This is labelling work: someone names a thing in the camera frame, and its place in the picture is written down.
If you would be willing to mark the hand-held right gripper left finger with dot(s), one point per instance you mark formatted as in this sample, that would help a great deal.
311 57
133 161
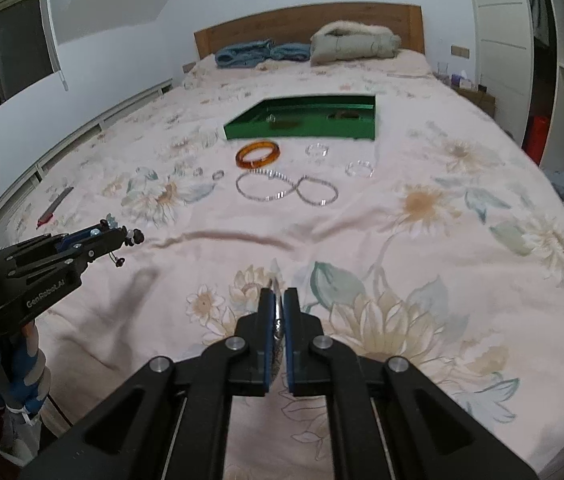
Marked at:
264 345

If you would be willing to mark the dark window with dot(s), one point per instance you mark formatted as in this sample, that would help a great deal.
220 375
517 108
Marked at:
17 45

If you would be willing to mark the small black earring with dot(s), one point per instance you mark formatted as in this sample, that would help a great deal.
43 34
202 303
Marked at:
135 236

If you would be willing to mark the tissue box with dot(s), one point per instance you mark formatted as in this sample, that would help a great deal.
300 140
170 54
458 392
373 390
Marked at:
461 80

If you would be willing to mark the white slatted wall panel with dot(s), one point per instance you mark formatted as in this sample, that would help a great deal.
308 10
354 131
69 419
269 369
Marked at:
87 127

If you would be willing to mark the person's left hand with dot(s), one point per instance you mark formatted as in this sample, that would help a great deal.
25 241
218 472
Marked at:
24 367

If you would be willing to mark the green jewelry tray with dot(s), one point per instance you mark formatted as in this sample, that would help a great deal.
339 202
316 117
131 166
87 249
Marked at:
307 122

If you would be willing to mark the blue folded blanket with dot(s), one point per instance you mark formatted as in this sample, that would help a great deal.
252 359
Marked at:
289 51
239 55

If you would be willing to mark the grey fur-trimmed coat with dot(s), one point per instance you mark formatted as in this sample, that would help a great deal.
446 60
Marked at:
352 42

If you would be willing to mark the amber bangle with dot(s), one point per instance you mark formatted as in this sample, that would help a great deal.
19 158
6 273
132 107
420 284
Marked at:
242 159

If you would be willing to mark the drinking glass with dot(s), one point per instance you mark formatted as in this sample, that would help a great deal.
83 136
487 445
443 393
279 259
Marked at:
442 69

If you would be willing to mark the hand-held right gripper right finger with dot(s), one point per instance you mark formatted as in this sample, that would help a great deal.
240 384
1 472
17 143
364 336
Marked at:
291 345

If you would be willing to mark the wooden headboard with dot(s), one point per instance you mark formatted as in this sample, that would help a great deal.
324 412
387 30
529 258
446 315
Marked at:
312 20

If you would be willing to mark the wooden nightstand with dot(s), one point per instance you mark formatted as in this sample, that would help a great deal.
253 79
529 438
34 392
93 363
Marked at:
479 97

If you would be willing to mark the clear glass bangle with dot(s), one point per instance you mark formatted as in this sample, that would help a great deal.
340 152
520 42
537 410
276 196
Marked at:
308 150
349 170

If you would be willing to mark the wall socket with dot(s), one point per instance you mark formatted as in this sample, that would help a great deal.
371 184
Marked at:
459 51
189 66

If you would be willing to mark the white wardrobe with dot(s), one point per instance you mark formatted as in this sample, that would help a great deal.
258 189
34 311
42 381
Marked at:
504 35

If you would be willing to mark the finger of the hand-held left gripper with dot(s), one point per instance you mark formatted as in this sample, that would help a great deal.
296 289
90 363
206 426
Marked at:
87 237
77 256

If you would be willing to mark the red bag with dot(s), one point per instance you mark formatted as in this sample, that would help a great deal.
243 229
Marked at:
536 137

